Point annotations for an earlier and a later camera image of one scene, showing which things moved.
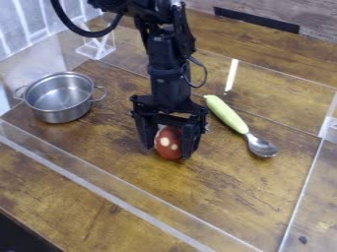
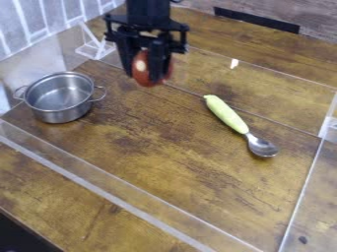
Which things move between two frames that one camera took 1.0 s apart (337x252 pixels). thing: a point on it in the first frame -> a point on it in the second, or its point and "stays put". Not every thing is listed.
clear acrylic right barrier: x=312 y=228 stays put
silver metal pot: x=61 y=95 stays put
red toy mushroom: x=169 y=142 -> x=141 y=69
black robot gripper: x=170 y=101 -> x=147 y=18
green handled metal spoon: x=260 y=147 stays put
